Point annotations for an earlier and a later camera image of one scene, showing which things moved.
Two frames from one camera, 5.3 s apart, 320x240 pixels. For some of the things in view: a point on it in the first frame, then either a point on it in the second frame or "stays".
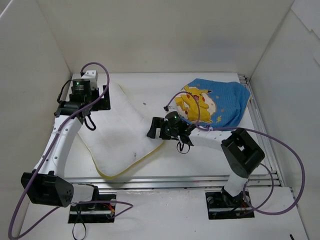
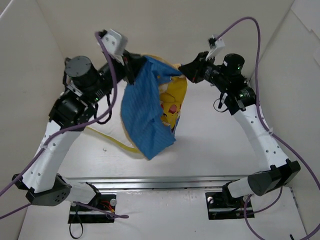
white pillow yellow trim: x=120 y=141 -> x=173 y=95
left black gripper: x=104 y=97 -> x=133 y=66
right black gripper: x=162 y=128 -> x=197 y=69
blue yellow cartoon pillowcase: x=218 y=104 -> x=143 y=119
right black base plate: x=222 y=205 stays
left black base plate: x=90 y=212 stays
